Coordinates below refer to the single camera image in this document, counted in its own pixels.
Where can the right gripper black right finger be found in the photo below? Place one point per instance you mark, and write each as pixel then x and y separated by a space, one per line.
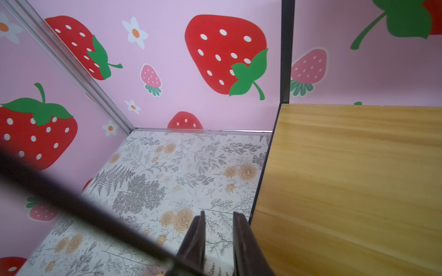
pixel 248 257

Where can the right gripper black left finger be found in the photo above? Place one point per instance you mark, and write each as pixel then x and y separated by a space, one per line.
pixel 192 252

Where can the wooden shelf black metal frame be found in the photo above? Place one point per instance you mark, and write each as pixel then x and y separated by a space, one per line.
pixel 352 184

